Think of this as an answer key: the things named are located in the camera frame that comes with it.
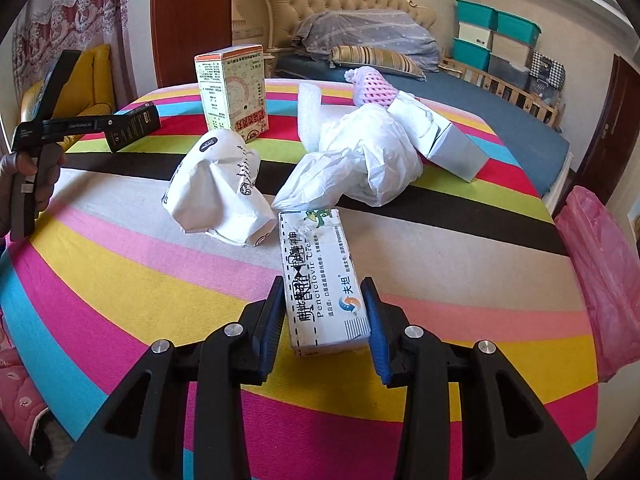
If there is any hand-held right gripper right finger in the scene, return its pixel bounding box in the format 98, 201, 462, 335
360, 276, 588, 480

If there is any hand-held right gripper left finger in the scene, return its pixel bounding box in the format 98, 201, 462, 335
57, 275, 288, 480

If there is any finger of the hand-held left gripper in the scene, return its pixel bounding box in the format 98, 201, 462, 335
92, 114, 151, 133

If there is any small black carton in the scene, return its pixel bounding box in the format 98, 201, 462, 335
104, 101, 162, 153

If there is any white ointment carton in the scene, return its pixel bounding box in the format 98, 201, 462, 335
277, 207, 373, 358

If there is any tall printed medicine carton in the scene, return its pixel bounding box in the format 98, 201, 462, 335
194, 45, 269, 141

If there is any white paper bag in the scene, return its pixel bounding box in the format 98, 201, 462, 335
162, 129, 276, 247

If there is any white plastic bag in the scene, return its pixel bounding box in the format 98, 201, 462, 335
272, 105, 423, 211

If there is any plain white carton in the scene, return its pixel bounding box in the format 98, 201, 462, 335
387, 92, 490, 183

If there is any white foam sheet piece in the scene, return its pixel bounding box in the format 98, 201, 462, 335
297, 82, 346, 153

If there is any pink-lined trash bin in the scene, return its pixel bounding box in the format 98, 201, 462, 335
554, 185, 640, 383

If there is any pink foam fruit net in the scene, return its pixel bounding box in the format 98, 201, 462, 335
345, 66, 403, 108

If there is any person's left hand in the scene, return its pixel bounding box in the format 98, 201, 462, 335
0, 152, 38, 233

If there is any yellow leather sofa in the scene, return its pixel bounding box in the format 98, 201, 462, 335
20, 44, 113, 126

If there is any lace curtain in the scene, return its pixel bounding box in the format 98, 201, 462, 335
10, 0, 128, 111

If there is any rainbow striped tablecloth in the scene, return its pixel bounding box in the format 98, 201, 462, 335
0, 77, 608, 480

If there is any red-brown wooden panel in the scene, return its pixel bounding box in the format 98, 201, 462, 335
150, 0, 236, 91

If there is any bed with blue cover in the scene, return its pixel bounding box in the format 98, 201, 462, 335
272, 52, 571, 196

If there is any pink quilted cloth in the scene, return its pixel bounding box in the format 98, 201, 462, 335
0, 310, 56, 461

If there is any grey-blue duvet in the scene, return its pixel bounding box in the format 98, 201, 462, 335
292, 8, 443, 68

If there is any striped pillow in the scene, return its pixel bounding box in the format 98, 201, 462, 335
327, 45, 427, 81

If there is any chequered bag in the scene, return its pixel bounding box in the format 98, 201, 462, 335
527, 50, 566, 103

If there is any stack of plastic storage bins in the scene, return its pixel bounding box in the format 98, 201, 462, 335
452, 0, 543, 91

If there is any dark wooden door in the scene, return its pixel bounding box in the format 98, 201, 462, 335
577, 55, 640, 206

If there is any wooden crib rail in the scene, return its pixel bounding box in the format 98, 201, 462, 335
440, 57, 563, 133

